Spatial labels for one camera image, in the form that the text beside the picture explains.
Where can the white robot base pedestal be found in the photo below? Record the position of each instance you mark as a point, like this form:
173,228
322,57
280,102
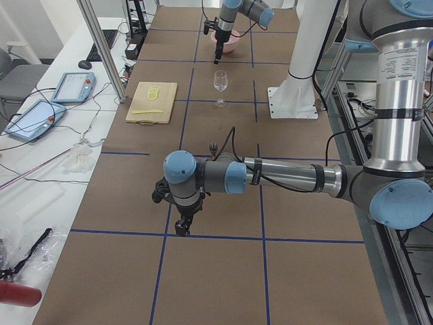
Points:
295,97

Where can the teach pendant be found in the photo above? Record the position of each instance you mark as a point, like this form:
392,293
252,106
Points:
74,88
36,121

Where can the bamboo cutting board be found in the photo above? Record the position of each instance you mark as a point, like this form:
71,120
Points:
165,102

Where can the clear wine glass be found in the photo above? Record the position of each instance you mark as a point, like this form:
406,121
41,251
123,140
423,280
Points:
220,83

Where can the teach pendant far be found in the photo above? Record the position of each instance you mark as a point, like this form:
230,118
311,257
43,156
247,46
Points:
74,88

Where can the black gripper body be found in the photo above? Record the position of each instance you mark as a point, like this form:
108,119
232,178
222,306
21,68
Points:
187,210
222,35

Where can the steel double jigger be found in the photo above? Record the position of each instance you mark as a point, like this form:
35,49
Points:
213,148

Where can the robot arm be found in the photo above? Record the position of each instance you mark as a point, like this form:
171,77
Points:
272,210
257,11

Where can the yellow plastic knife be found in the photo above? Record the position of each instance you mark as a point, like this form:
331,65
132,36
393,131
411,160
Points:
152,111

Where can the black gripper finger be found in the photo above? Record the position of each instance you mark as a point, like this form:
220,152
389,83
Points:
188,223
180,227
220,48
216,59

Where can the grey office chair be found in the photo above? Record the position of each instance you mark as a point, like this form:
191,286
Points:
18,82

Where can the black computer mouse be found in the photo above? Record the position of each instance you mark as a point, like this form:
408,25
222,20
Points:
85,64

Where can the aluminium camera post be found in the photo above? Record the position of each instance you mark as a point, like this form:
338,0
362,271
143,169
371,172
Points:
99,40

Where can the pink bowl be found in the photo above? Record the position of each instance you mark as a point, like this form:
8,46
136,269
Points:
232,43

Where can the red bottle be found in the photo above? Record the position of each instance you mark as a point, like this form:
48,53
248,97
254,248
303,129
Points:
19,295

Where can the teach pendant near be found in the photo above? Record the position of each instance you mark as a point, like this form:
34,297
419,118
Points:
36,121

